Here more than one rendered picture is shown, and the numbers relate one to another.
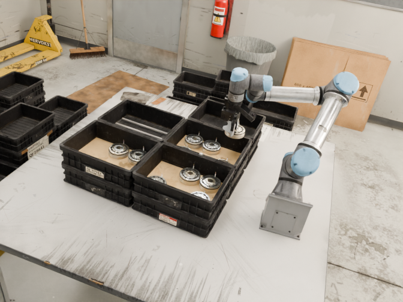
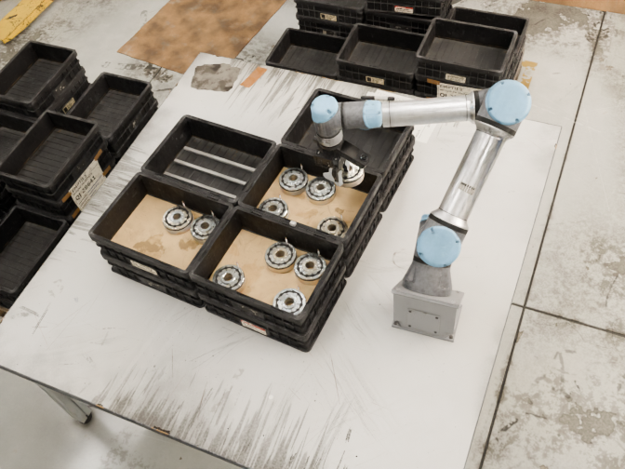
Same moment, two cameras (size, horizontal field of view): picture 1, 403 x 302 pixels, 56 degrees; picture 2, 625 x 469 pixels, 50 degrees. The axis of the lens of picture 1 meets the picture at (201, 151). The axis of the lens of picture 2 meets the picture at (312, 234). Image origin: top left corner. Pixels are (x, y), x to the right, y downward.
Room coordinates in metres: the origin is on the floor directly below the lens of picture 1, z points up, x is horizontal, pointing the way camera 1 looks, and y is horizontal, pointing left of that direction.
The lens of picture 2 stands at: (0.30, -0.43, 2.63)
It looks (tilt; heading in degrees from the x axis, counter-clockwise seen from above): 54 degrees down; 17
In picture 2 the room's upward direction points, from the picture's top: 10 degrees counter-clockwise
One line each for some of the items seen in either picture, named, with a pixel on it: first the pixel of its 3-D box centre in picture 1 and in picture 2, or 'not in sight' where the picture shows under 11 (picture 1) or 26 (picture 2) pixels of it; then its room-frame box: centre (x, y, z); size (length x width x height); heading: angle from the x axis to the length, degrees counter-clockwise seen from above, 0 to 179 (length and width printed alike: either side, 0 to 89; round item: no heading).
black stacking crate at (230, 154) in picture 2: (142, 127); (212, 167); (1.79, 0.35, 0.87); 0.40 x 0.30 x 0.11; 72
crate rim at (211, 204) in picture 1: (185, 172); (266, 261); (1.39, 0.06, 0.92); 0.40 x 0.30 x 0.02; 72
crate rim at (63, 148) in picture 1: (111, 145); (161, 221); (1.51, 0.44, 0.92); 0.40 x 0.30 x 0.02; 72
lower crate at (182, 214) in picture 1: (182, 197); (273, 288); (1.39, 0.06, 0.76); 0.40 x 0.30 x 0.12; 72
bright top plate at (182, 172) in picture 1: (190, 174); (280, 254); (1.45, 0.04, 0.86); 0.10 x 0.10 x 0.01
